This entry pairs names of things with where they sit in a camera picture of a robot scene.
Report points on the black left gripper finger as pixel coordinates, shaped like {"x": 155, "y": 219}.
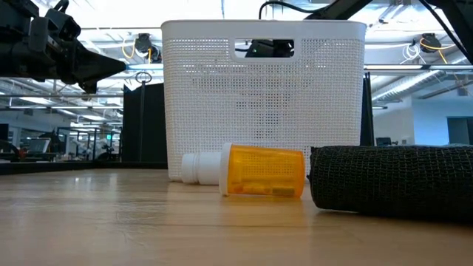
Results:
{"x": 98, "y": 66}

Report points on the orange pill bottle white cap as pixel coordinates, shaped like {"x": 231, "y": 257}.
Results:
{"x": 264, "y": 171}

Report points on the white plastic bottle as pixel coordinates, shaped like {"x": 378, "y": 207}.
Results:
{"x": 201, "y": 168}

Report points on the black mesh bandage roll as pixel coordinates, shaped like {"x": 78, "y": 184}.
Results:
{"x": 391, "y": 183}

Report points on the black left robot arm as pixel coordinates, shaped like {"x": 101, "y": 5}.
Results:
{"x": 15, "y": 44}

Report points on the white perforated plastic basket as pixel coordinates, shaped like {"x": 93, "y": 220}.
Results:
{"x": 258, "y": 111}

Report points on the background robot workstation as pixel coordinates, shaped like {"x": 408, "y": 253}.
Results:
{"x": 88, "y": 146}

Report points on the grey open laptop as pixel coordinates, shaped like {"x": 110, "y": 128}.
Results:
{"x": 38, "y": 146}

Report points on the horizontal ceiling light bar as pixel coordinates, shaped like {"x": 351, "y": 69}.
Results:
{"x": 414, "y": 67}

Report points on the small dark monitor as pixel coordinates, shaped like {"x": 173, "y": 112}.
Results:
{"x": 383, "y": 142}

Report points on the dark glass door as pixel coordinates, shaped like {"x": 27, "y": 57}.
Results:
{"x": 460, "y": 131}

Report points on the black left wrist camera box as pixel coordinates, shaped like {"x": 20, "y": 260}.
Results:
{"x": 64, "y": 24}

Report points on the black table frame rail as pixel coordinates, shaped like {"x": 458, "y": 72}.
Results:
{"x": 74, "y": 167}

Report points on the silver ceiling duct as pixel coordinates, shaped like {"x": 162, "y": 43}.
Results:
{"x": 403, "y": 86}

